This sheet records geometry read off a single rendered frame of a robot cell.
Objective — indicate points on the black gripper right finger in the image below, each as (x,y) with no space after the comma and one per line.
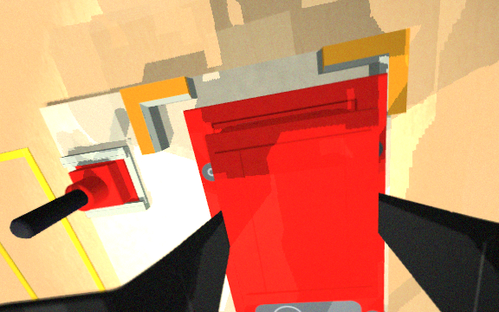
(453,257)

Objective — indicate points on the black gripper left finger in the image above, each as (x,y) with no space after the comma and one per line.
(189,278)

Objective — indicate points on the yellow flat bar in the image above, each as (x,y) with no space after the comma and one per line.
(45,185)

